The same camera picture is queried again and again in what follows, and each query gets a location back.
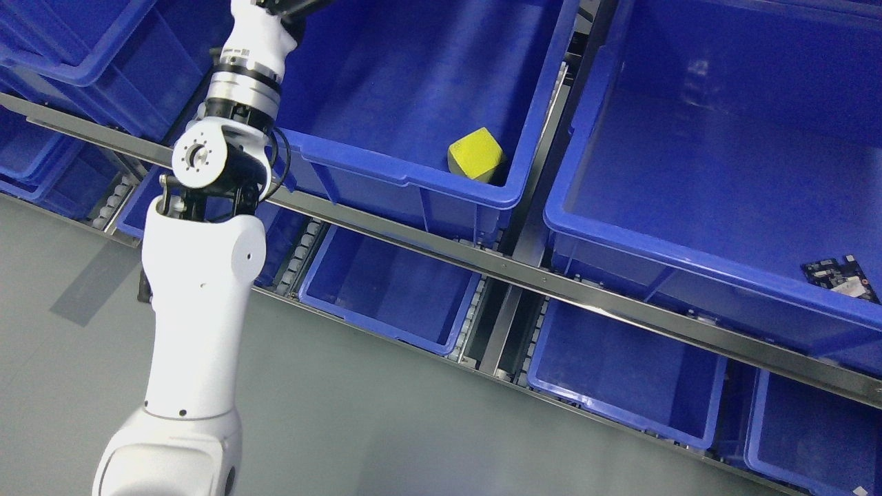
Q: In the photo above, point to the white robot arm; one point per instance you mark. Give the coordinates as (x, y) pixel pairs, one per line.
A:
(202, 249)

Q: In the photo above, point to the large blue bin right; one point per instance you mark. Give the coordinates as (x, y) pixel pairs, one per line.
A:
(718, 148)

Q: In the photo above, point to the yellow foam block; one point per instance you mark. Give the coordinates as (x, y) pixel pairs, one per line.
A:
(476, 156)

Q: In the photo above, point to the metal roller shelf rack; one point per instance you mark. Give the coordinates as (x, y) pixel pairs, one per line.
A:
(702, 334)

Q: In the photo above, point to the blue bin upper left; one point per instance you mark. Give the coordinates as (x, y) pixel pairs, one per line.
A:
(133, 65)

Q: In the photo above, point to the lower blue bin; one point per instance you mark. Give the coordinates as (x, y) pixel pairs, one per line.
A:
(389, 290)
(629, 375)
(814, 439)

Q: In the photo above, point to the large blue bin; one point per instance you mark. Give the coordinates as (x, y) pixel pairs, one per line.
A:
(378, 90)
(718, 148)

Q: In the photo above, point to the circuit board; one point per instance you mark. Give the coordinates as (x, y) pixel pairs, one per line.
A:
(844, 276)

